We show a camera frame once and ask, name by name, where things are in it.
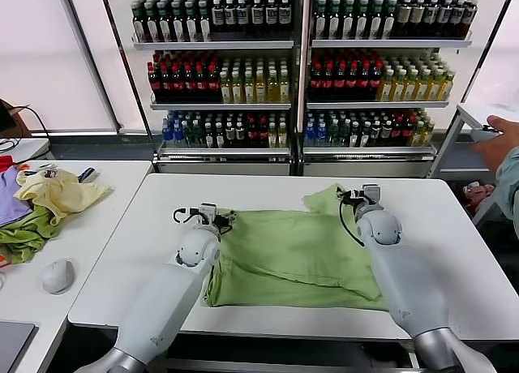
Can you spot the white printed cloth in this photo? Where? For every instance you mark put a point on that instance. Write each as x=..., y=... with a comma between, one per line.
x=49, y=172

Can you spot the blue white striped item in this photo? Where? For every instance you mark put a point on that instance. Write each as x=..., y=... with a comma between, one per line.
x=88, y=174

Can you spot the gray handheld controller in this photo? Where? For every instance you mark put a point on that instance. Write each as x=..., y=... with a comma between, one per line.
x=480, y=134

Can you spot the silver window sill rail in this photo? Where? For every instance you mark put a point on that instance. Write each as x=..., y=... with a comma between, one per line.
x=81, y=132

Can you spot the blue water bottle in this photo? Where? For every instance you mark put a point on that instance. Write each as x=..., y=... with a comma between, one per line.
x=311, y=134
x=322, y=134
x=177, y=135
x=166, y=135

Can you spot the dark bottle white label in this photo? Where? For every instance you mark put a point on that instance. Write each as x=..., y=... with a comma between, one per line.
x=219, y=17
x=285, y=15
x=258, y=15
x=271, y=15
x=242, y=17
x=230, y=17

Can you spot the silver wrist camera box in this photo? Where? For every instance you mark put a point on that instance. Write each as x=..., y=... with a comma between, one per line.
x=371, y=194
x=207, y=211

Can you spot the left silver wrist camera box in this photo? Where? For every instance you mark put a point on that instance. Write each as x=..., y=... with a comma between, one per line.
x=207, y=211

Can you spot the red-capped cola bottle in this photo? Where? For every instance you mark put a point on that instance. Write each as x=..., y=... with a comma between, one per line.
x=202, y=84
x=376, y=82
x=340, y=82
x=328, y=82
x=190, y=84
x=178, y=84
x=154, y=84
x=365, y=82
x=166, y=84
x=214, y=84
x=353, y=82
x=316, y=82

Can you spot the cardboard box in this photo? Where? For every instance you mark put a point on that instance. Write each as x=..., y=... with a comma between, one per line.
x=20, y=121

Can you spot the white-capped dark bottle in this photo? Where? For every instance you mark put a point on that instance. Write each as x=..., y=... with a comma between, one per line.
x=376, y=134
x=386, y=134
x=365, y=134
x=220, y=135
x=355, y=134
x=209, y=135
x=230, y=135
x=241, y=135

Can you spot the pink plush toy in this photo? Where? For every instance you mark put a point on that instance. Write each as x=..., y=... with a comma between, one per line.
x=478, y=194

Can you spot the clear green-tinted bottle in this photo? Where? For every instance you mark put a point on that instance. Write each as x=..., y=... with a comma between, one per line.
x=188, y=135
x=198, y=135
x=333, y=134
x=345, y=134

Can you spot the light green t-shirt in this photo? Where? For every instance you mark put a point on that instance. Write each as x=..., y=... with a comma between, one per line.
x=292, y=247

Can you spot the small red-label cola bottle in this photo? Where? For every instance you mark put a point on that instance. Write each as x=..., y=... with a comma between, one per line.
x=262, y=135
x=252, y=135
x=397, y=134
x=408, y=134

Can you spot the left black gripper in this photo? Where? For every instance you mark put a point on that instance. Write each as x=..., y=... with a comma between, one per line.
x=225, y=222

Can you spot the orange object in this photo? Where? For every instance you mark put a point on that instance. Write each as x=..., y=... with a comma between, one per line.
x=2, y=262

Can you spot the crumpled olive green garment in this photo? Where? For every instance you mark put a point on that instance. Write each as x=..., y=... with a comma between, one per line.
x=24, y=237

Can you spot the purple garment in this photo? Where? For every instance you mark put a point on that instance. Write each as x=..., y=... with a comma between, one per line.
x=11, y=204

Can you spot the pale yellow shirt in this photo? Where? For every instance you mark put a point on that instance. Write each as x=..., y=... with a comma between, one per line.
x=69, y=195

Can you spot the small yellow drink bottle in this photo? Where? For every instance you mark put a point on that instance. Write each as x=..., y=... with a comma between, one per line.
x=428, y=134
x=283, y=135
x=418, y=134
x=272, y=135

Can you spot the gray window frame bar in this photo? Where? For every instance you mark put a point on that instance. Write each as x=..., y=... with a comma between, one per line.
x=91, y=60

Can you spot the person's hand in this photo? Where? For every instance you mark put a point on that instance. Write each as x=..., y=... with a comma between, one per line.
x=504, y=142

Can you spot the white side table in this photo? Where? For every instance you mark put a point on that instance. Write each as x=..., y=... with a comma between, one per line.
x=447, y=146

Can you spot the gray laptop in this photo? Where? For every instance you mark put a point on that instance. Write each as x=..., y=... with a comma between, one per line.
x=14, y=344

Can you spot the black slanted pole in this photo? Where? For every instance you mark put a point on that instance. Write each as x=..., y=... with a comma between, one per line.
x=129, y=77

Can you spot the white computer mouse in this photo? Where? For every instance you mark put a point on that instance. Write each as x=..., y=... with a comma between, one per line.
x=58, y=275

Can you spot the black beverage shelf unit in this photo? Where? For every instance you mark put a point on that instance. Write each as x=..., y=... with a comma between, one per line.
x=389, y=44
x=223, y=45

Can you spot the red garment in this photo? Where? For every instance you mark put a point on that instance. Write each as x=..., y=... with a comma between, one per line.
x=5, y=163

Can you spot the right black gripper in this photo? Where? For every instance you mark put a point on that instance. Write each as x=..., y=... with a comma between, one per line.
x=353, y=200

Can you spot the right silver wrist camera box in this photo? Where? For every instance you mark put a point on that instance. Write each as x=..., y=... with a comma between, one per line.
x=371, y=194

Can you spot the dark bottle gray label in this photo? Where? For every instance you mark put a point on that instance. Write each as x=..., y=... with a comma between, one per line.
x=416, y=17
x=430, y=17
x=444, y=17
x=403, y=17
x=457, y=17
x=470, y=17

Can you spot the green-capped white-label bottle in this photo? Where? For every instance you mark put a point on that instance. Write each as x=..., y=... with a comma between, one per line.
x=205, y=25
x=191, y=25
x=334, y=23
x=348, y=23
x=164, y=25
x=152, y=25
x=362, y=23
x=321, y=23
x=389, y=23
x=140, y=25
x=178, y=25
x=376, y=23

